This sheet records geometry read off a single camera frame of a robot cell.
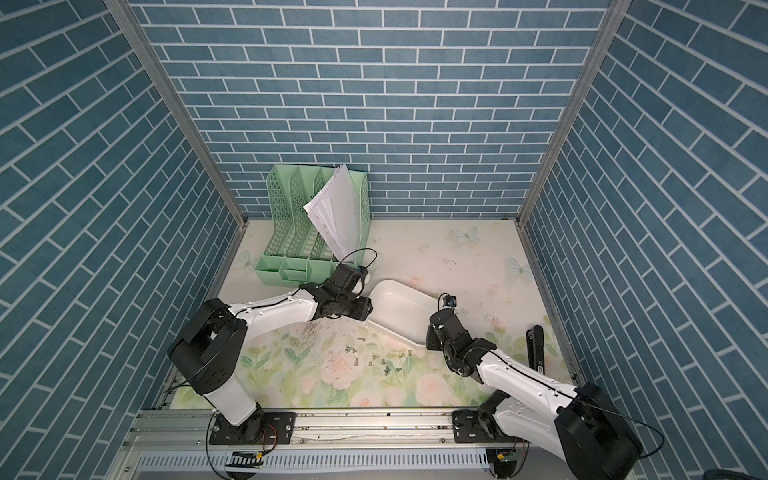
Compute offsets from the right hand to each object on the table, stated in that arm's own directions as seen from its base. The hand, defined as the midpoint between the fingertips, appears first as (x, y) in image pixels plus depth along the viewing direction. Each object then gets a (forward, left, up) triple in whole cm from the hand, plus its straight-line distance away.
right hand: (434, 329), depth 87 cm
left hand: (+5, +19, +1) cm, 19 cm away
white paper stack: (+28, +32, +19) cm, 47 cm away
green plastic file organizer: (+27, +50, -1) cm, 57 cm away
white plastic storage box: (+8, +10, -4) cm, 14 cm away
